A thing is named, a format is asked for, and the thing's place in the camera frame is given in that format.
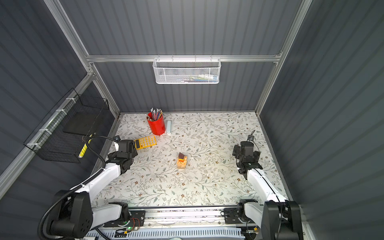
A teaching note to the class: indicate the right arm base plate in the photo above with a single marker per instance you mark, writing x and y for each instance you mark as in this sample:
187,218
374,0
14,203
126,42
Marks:
236,216

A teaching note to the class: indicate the red pencil cup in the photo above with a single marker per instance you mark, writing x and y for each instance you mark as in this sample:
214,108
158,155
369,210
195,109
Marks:
157,127

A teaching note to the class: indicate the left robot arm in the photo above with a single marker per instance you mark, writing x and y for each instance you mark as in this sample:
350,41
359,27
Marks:
72,216

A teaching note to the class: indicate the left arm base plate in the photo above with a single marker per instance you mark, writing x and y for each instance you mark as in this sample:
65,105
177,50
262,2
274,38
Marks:
136,219

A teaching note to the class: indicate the black wire side basket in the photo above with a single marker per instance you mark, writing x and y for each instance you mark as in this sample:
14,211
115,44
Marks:
63,135

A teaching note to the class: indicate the yellow calculator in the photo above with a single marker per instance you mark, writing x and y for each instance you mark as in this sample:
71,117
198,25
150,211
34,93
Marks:
145,142

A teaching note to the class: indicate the white wire wall basket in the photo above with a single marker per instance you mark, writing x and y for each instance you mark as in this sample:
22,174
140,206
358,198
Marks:
170,73

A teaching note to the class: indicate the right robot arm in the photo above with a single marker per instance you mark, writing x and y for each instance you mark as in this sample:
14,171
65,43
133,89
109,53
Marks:
276,217

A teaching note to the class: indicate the yellow highlighter marker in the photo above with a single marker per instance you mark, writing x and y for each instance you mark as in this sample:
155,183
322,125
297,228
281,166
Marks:
83,150

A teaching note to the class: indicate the dark brown roof block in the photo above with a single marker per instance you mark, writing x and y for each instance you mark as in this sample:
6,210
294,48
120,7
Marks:
181,156

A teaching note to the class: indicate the picture domino block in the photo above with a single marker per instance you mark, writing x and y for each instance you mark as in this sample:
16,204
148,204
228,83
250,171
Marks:
181,164

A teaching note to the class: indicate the pencils bundle in cup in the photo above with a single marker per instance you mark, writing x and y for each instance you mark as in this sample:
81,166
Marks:
154,115

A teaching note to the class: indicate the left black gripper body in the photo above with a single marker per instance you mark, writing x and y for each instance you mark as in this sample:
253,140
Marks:
135,152

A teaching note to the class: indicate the markers in white basket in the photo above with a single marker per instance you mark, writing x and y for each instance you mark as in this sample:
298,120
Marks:
205,78

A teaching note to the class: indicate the light blue eraser block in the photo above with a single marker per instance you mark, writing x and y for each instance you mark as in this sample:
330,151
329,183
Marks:
169,127

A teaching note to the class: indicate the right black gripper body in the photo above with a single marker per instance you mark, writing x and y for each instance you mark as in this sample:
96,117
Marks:
237,150

